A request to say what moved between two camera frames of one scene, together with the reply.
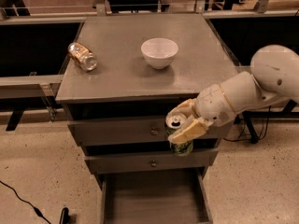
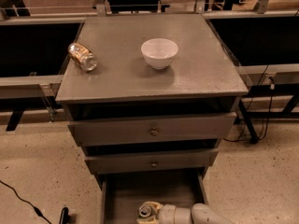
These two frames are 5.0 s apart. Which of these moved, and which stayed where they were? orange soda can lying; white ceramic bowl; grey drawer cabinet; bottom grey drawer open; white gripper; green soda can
Moved: white gripper; green soda can
Stayed: white ceramic bowl; grey drawer cabinet; bottom grey drawer open; orange soda can lying
